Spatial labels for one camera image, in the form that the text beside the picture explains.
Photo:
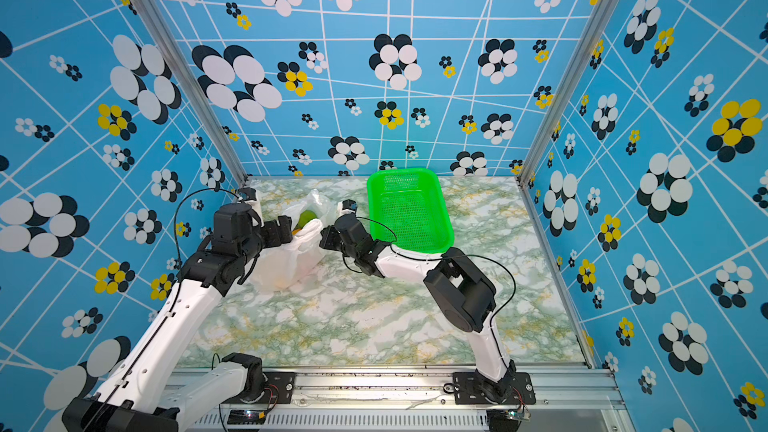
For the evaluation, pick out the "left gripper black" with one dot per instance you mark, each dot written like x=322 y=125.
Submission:
x=276 y=239

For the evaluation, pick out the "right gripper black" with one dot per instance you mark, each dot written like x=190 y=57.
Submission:
x=329 y=239

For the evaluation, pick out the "white plastic bag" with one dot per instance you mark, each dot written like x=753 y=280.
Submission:
x=281 y=267

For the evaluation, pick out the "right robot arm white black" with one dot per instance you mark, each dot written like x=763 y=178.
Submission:
x=462 y=292

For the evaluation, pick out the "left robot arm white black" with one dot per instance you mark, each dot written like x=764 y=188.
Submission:
x=132 y=399

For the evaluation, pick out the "green fruit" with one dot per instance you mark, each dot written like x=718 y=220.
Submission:
x=305 y=217

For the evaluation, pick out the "green plastic basket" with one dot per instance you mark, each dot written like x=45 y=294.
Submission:
x=407 y=208

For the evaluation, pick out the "left circuit board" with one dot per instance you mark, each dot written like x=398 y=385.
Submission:
x=242 y=417

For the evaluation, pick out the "circuit board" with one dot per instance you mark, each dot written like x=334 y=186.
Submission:
x=242 y=417
x=506 y=420

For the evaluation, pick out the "right circuit board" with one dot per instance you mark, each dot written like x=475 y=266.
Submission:
x=506 y=420

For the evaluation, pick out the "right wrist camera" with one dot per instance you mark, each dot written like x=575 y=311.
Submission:
x=347 y=207

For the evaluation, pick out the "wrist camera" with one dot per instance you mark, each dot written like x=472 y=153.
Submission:
x=347 y=207
x=249 y=196

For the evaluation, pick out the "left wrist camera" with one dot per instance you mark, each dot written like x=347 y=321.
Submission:
x=249 y=196

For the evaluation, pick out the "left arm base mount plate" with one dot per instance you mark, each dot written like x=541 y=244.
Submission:
x=278 y=390

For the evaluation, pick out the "aluminium front rail frame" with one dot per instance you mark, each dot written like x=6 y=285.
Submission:
x=570 y=397

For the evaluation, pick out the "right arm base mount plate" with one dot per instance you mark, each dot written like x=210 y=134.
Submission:
x=472 y=388

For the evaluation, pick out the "left aluminium corner post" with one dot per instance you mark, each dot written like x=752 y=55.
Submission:
x=158 y=27

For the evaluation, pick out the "aluminium corner post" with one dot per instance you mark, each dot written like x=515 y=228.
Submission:
x=158 y=27
x=595 y=26

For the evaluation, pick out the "right aluminium corner post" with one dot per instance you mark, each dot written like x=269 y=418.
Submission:
x=595 y=26

